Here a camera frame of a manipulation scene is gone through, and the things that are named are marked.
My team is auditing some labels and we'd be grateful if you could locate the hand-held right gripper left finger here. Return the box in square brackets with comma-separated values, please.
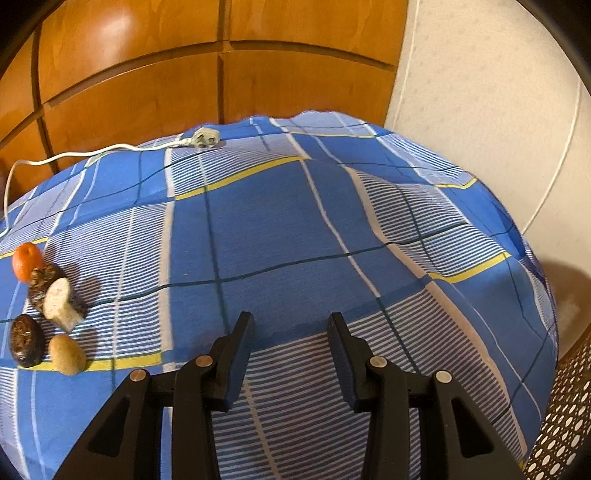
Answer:
[53, 311, 256, 480]

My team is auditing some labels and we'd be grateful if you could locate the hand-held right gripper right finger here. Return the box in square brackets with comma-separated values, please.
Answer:
[326, 312, 525, 480]

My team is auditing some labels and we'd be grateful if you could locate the round beige fruit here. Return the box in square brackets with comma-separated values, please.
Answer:
[48, 335, 88, 376]

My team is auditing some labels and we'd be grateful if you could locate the large orange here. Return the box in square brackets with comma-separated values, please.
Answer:
[12, 242, 42, 282]

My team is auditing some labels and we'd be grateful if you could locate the blue plaid tablecloth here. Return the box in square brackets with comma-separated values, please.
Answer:
[0, 110, 559, 480]

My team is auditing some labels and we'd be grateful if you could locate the dark woven chair seat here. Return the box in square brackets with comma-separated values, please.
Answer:
[524, 339, 591, 480]

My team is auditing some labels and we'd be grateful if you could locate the white power cord with plug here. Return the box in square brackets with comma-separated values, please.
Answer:
[0, 128, 221, 238]

